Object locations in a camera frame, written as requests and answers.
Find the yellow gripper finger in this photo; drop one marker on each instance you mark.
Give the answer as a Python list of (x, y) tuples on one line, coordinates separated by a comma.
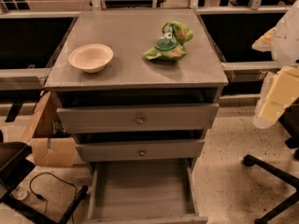
[(284, 90), (264, 42)]

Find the green rice chip bag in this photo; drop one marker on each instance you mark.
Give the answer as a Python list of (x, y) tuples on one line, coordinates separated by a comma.
[(170, 46)]

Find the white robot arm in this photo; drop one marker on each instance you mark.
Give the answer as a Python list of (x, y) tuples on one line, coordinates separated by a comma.
[(285, 50)]

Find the grey top drawer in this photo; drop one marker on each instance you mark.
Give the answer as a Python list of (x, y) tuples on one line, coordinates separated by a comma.
[(111, 119)]

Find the grey drawer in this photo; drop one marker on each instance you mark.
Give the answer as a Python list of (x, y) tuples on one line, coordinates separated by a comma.
[(143, 192), (128, 151), (111, 119)]

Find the grey middle drawer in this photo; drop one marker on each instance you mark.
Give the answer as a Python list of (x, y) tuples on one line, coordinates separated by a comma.
[(128, 151)]

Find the grey drawer cabinet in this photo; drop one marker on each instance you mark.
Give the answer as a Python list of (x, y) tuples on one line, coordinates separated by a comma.
[(130, 79)]

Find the brass top drawer knob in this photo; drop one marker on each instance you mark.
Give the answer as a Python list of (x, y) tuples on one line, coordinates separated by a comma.
[(139, 120)]

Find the brass drawer knob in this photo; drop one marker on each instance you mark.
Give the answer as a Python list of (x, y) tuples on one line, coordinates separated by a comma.
[(139, 120), (142, 152)]

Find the brass middle drawer knob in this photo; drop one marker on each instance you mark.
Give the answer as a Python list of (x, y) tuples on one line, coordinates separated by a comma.
[(142, 152)]

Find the grey bottom drawer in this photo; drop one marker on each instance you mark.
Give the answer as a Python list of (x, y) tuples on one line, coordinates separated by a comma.
[(143, 192)]

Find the black office chair right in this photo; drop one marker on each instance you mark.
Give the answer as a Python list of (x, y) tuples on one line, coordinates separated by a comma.
[(290, 121)]

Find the black office chair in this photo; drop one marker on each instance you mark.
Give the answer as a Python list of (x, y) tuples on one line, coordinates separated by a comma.
[(290, 121), (14, 167)]

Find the cream white bowl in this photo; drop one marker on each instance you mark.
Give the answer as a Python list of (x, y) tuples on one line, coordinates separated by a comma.
[(91, 58)]

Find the brown cardboard box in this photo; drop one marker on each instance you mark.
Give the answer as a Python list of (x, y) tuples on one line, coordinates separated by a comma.
[(48, 149)]

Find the black office chair left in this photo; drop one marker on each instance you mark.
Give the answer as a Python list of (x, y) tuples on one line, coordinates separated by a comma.
[(14, 167)]

